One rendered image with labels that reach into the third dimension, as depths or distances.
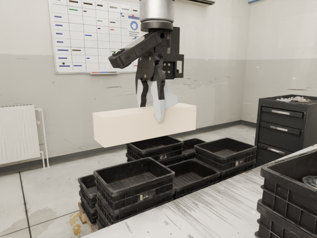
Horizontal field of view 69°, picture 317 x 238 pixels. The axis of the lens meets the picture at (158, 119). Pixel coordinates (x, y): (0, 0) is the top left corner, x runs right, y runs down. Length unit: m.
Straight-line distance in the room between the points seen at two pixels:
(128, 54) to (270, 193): 0.51
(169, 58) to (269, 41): 4.34
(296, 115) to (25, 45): 2.78
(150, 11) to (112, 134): 0.26
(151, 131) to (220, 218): 0.47
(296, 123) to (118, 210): 1.66
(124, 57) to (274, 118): 2.04
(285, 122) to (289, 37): 2.51
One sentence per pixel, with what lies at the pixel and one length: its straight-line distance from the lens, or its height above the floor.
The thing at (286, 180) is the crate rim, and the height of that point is 0.93.
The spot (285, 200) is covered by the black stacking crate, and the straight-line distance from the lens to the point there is 0.70.
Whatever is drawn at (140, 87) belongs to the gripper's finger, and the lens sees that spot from 0.55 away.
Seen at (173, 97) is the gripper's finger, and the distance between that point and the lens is 0.52.
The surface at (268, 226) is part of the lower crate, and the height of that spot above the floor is 0.77.
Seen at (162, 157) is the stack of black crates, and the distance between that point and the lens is 1.82.
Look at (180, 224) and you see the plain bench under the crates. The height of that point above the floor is 0.70.
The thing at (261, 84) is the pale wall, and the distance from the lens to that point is 4.85.
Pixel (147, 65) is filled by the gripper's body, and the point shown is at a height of 1.20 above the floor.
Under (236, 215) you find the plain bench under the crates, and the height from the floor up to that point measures 0.70.
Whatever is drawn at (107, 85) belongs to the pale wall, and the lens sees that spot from 3.21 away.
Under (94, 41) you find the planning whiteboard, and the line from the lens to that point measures 3.15.
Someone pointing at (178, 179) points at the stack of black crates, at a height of 0.38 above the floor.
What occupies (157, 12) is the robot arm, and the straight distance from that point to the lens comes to 0.51.
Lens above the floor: 1.20
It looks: 13 degrees down
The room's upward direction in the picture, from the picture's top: straight up
